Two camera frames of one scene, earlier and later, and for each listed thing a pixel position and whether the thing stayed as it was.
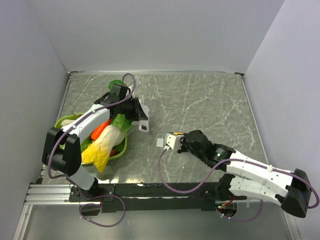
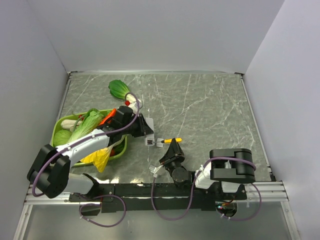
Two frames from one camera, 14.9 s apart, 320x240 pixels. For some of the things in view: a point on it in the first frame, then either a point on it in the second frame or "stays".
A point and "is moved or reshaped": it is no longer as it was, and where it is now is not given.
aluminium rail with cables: [150, 197] stays
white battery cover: [160, 142] stays
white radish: [65, 122] stays
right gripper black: [182, 142] to [174, 153]
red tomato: [112, 153] stays
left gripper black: [137, 114] to [143, 126]
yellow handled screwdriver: [177, 133] is moved or reshaped
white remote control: [143, 124] is moved or reshaped
